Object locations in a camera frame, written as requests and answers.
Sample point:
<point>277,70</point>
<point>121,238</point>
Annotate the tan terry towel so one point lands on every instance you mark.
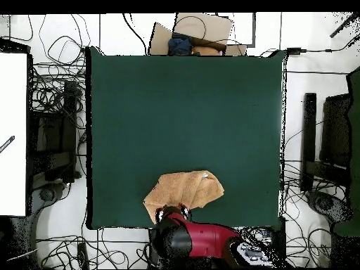
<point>182,188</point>

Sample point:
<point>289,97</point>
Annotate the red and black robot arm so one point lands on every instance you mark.
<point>208,239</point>

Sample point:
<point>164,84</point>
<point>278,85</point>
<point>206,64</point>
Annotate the dark green table cloth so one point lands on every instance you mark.
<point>182,112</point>

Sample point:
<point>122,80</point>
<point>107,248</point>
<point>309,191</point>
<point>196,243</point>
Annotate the orange garment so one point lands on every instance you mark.
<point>205,51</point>

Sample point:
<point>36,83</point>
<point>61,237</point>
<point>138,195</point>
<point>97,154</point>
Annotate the dark blue garment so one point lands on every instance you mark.
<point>180,45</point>

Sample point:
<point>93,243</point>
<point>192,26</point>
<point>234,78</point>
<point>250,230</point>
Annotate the brown cardboard box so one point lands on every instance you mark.
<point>213,28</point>

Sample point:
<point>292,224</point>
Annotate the black upright bar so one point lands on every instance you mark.
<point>308,135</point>

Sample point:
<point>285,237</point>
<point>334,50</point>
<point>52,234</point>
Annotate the black stand base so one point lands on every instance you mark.
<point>326,204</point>
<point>49,194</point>

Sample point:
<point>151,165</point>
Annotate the black power strip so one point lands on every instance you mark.
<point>83,256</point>

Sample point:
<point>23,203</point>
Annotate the black power adapter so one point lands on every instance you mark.
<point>295,51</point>

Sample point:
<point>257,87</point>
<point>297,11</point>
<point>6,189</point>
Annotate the white board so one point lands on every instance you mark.
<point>12,126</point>

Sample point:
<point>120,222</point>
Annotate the black marker pen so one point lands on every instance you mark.
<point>7,144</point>

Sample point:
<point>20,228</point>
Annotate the black rod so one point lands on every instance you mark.
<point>344,26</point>

